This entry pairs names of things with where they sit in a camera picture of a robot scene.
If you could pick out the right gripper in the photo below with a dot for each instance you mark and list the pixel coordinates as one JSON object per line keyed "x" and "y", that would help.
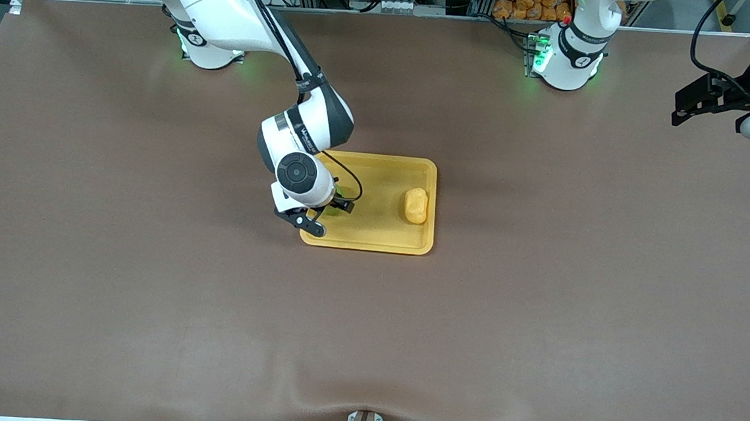
{"x": 336, "y": 201}

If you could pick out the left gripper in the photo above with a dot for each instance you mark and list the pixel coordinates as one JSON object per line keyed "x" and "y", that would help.
{"x": 731, "y": 97}

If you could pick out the green apple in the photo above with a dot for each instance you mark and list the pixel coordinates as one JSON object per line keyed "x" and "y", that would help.
{"x": 332, "y": 211}

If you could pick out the yellow potato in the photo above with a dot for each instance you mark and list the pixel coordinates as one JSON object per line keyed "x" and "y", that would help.
{"x": 416, "y": 207}

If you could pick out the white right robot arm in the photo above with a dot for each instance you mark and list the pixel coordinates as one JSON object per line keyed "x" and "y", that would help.
{"x": 218, "y": 1}

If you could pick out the yellow plastic tray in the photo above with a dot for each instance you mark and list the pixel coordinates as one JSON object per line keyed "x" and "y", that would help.
{"x": 376, "y": 191}

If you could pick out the table cover mat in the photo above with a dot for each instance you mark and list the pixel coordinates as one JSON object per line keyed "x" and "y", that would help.
{"x": 366, "y": 335}

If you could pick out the pile of orange toy foods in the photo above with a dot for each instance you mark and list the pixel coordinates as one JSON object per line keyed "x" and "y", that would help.
{"x": 528, "y": 3}

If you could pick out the aluminium table edge rail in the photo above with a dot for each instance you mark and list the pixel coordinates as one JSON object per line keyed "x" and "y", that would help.
{"x": 395, "y": 14}

